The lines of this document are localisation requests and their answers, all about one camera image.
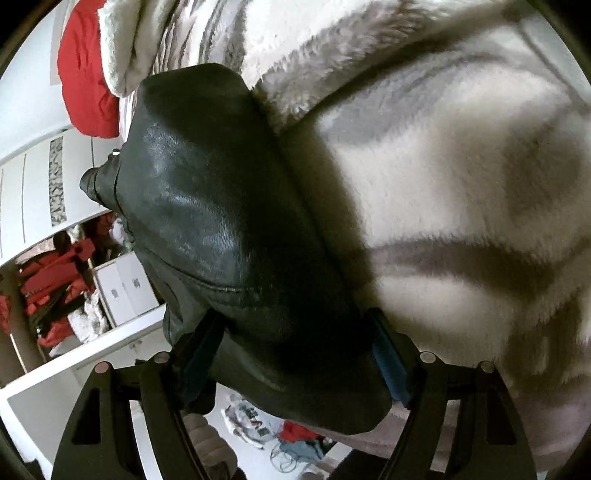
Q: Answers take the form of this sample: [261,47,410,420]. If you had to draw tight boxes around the white wardrobe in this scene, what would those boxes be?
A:
[0,28,126,266]

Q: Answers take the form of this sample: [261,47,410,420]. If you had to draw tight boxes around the floral fleece blanket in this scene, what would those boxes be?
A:
[120,0,588,462]

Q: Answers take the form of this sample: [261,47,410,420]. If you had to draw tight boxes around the red quilt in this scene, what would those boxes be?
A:
[58,0,122,138]

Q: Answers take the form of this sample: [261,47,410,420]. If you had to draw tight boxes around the beige padded garment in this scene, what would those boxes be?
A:
[185,413,239,480]

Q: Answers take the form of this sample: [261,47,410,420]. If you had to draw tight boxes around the small red cloth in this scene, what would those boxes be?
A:
[279,420,325,445]

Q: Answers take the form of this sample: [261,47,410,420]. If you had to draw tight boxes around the blue denim cloth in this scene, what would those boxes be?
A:
[276,438,334,463]

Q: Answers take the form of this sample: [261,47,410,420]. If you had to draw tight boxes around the folded white fleece garment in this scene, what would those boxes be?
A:
[95,0,163,97]

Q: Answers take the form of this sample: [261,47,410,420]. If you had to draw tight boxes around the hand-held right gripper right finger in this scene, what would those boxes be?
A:
[365,308,539,480]

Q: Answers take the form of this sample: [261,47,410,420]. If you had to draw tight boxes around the black leather jacket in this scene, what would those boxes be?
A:
[79,63,393,435]

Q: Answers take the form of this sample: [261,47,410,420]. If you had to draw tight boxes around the white drawer cabinet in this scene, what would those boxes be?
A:
[92,254,165,329]

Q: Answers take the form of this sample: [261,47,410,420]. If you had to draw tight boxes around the white desk panel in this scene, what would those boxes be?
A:
[0,305,172,462]

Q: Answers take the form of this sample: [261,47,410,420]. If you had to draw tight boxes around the hanging red clothes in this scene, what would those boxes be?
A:
[0,215,114,348]

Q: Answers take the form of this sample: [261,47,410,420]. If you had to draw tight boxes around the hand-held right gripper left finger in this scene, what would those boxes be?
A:
[51,308,232,480]

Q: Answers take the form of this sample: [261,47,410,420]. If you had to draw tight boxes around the white printed plastic bag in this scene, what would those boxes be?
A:
[222,394,283,449]

